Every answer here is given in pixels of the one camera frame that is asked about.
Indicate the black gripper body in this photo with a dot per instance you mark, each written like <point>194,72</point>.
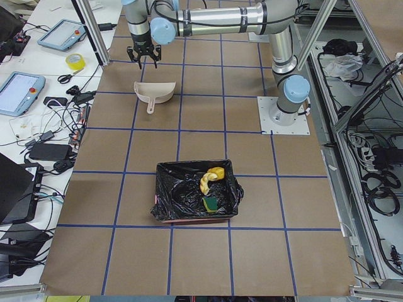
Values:
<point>141,41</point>

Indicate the beige plastic dustpan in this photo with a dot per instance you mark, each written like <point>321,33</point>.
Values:
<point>154,93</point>

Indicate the pale curved peel scrap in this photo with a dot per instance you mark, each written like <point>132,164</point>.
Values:
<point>207,177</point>

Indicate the green yellow sponge piece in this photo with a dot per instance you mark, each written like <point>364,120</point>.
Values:
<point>210,204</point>

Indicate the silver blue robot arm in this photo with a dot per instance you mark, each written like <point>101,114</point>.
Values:
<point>153,24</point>

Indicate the bin with black bag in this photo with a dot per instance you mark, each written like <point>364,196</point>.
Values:
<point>178,196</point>

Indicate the yellow tape roll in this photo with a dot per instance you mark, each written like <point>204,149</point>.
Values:
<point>75,61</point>

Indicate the far blue teach pendant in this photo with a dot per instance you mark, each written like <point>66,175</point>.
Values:
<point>63,35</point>

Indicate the blue teach pendant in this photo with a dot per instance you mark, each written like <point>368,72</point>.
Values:
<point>19,91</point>
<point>63,35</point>

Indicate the near blue teach pendant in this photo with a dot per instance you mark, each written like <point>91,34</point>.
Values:
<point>19,91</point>

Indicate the black power adapter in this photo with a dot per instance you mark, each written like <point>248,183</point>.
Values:
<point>50,152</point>

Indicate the black laptop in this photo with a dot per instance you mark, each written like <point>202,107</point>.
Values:
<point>20,185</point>

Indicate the white crumpled cloth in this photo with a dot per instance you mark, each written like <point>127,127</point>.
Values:
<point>345,67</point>

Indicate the aluminium frame post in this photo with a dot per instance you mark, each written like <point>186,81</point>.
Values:
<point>87,19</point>

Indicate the black handled scissors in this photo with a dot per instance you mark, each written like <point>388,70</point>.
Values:
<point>66,78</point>

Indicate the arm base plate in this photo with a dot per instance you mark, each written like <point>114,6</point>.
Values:
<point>275,122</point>

